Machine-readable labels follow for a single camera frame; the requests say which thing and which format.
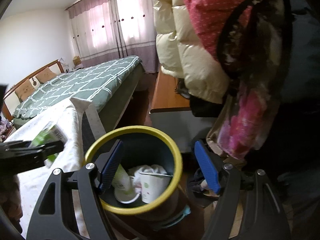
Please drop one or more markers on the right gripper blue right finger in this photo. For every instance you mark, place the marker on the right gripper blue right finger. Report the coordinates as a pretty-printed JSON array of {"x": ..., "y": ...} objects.
[{"x": 263, "y": 216}]

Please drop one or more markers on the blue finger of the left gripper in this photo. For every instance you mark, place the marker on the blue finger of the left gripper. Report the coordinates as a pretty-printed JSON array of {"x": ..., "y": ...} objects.
[{"x": 18, "y": 157}]

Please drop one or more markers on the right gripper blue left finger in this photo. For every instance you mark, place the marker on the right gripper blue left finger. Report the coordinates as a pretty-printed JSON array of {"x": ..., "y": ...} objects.
[{"x": 110, "y": 167}]

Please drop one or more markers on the white paper cup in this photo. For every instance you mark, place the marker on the white paper cup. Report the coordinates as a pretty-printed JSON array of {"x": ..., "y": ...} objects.
[{"x": 153, "y": 185}]

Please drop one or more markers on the yellow rimmed trash bin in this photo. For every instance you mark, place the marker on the yellow rimmed trash bin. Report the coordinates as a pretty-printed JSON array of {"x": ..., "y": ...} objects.
[{"x": 142, "y": 145}]

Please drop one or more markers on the left brown pillow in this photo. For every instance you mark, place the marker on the left brown pillow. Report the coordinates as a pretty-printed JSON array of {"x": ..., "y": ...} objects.
[{"x": 24, "y": 90}]

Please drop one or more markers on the brown pillow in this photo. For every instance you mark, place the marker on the brown pillow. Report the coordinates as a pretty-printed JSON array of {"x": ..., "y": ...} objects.
[
  {"x": 45, "y": 76},
  {"x": 24, "y": 90}
]

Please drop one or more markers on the right brown pillow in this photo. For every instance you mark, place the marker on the right brown pillow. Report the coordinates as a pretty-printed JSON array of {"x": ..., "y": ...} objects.
[{"x": 45, "y": 76}]

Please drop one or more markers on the pink floral garment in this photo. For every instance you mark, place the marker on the pink floral garment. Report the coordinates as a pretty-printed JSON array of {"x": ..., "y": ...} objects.
[{"x": 244, "y": 122}]

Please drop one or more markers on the green checked duvet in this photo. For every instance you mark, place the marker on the green checked duvet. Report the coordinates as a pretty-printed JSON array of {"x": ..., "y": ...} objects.
[{"x": 96, "y": 84}]

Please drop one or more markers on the wooden side desk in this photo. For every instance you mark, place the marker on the wooden side desk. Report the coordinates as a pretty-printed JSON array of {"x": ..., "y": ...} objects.
[{"x": 165, "y": 98}]

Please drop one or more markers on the pink white curtain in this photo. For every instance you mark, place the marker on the pink white curtain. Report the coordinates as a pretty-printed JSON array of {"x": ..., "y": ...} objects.
[{"x": 104, "y": 30}]

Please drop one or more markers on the leopard print scarf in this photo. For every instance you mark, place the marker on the leopard print scarf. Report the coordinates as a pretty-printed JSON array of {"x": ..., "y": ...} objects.
[{"x": 254, "y": 47}]

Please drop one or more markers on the cream puffer jacket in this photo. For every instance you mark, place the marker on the cream puffer jacket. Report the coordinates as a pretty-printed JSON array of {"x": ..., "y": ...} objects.
[{"x": 182, "y": 55}]

